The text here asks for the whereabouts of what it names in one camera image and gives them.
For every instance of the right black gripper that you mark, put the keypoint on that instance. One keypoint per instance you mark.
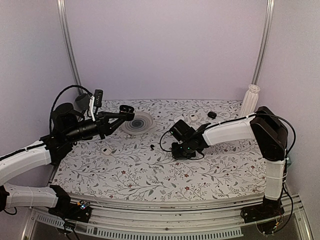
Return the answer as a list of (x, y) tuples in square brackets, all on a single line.
[(176, 155)]

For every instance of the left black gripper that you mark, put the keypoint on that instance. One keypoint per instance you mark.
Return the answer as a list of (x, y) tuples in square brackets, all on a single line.
[(102, 122)]

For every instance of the black earbud charging case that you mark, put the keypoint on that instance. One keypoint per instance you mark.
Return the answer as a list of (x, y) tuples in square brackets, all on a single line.
[(127, 111)]

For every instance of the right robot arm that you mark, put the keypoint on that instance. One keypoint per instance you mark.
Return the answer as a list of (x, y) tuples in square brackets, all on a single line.
[(262, 126)]

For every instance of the white case near left arm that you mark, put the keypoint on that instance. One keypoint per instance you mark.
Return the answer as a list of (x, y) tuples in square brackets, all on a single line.
[(106, 151)]

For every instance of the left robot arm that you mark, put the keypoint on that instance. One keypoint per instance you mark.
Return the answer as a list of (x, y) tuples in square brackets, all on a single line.
[(50, 150)]

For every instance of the white open earbud case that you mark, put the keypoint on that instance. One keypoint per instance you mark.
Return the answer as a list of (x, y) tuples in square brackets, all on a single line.
[(193, 117)]

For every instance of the small black case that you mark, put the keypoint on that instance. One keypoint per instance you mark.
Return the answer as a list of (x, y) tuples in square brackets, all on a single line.
[(212, 115)]

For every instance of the swirl patterned bowl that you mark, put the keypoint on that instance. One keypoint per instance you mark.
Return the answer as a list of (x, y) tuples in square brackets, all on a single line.
[(141, 124)]

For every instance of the grey mug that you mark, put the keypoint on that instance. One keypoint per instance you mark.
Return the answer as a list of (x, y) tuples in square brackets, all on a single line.
[(82, 101)]

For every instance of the floral tablecloth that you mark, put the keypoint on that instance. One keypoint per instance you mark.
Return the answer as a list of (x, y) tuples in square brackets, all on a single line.
[(134, 172)]

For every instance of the white ribbed vase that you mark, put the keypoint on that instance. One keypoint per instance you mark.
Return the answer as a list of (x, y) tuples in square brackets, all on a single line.
[(250, 100)]

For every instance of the teal cup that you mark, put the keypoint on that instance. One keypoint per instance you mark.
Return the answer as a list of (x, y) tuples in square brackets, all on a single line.
[(288, 161)]

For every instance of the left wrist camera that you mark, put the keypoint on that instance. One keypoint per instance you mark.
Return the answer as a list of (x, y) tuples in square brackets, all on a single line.
[(98, 97)]

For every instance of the front aluminium rail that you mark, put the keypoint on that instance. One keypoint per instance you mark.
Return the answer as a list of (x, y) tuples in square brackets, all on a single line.
[(218, 219)]

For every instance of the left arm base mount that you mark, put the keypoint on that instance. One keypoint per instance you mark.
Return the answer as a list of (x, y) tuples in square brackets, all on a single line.
[(80, 211)]

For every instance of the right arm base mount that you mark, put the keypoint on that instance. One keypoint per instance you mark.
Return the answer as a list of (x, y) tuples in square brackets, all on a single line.
[(269, 211)]

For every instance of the left aluminium post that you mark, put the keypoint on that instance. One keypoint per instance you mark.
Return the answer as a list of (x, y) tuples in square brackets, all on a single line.
[(62, 13)]

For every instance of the aluminium post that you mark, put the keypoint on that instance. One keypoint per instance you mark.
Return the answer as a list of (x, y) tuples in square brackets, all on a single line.
[(62, 13), (264, 41)]

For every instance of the right aluminium post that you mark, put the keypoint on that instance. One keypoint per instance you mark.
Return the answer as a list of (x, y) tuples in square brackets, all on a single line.
[(264, 41)]

